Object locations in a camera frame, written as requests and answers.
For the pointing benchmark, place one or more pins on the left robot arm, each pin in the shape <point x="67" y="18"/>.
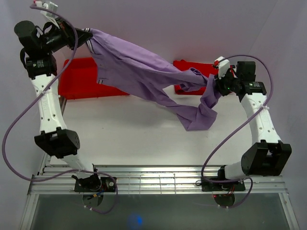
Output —
<point x="55" y="139"/>

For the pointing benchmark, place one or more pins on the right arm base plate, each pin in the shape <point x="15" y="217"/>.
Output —
<point x="221" y="187"/>

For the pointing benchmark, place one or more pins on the red plastic tray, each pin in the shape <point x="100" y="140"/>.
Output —
<point x="78" y="81"/>

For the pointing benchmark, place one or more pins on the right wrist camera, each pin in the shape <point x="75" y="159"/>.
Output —
<point x="223" y="65"/>

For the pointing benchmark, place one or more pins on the purple trousers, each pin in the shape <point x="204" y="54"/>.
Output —
<point x="144" y="74"/>

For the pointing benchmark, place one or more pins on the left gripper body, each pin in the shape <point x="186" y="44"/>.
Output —
<point x="59" y="36"/>

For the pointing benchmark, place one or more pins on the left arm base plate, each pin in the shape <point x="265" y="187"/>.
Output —
<point x="105" y="184"/>

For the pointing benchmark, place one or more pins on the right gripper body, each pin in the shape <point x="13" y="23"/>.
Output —
<point x="227" y="84"/>

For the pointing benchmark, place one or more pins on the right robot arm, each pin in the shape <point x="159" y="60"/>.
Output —
<point x="268" y="155"/>

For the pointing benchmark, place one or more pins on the aluminium frame rail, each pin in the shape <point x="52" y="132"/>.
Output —
<point x="149" y="180"/>

